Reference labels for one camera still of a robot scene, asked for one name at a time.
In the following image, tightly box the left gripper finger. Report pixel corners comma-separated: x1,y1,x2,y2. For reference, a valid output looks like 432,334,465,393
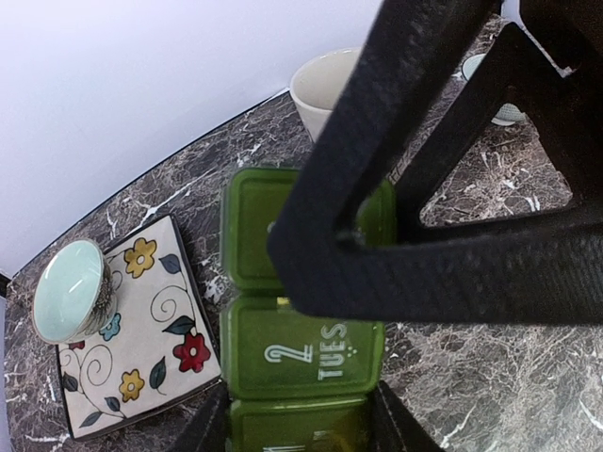
268,1,602,325
397,1,602,244

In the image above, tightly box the green weekly pill organizer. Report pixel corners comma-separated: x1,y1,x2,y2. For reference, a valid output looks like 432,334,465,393
219,167,398,452

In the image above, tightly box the teal bowl right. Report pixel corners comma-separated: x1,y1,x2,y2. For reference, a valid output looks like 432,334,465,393
461,52,525,127

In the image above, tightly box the cream ceramic mug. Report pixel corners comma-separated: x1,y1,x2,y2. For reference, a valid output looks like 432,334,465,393
289,47,362,142

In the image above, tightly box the floral square plate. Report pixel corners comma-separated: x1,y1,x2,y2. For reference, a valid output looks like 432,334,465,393
56,215,221,441

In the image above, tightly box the teal bowl on plate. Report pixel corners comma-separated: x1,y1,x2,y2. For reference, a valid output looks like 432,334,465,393
32,239,117,345

